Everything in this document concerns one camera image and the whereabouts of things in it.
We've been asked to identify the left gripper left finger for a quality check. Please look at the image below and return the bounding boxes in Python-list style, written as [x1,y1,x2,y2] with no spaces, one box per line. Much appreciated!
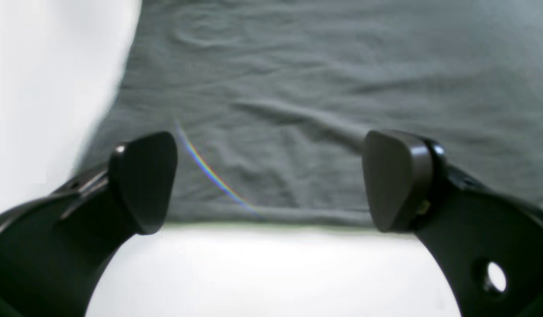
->
[0,132,178,317]

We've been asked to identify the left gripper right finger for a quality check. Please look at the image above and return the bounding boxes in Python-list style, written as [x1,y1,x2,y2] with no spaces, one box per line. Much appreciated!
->
[362,129,543,317]

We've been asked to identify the dark grey T-shirt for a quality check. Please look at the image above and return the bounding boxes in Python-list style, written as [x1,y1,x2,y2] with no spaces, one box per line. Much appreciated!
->
[78,0,543,227]

